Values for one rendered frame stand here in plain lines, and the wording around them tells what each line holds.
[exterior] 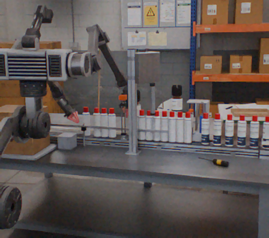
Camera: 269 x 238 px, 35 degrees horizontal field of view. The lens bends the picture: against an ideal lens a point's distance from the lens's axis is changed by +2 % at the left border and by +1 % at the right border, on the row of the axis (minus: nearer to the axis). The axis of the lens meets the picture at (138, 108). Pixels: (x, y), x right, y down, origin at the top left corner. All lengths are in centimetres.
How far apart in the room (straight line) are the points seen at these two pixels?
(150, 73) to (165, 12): 436
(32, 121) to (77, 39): 524
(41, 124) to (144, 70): 77
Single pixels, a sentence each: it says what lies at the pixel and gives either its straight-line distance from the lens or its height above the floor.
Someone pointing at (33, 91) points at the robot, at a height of 132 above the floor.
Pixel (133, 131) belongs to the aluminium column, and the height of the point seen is 97.
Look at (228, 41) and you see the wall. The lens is 709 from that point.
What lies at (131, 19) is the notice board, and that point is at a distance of 706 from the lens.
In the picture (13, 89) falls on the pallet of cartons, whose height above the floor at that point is 76.
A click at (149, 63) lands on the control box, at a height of 141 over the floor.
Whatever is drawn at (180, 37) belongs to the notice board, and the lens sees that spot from 697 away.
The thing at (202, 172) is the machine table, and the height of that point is 83.
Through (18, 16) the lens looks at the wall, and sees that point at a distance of 774.
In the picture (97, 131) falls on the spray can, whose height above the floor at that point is 92.
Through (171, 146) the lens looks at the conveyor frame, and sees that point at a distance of 279.
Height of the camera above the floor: 165
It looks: 11 degrees down
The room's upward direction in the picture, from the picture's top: 1 degrees counter-clockwise
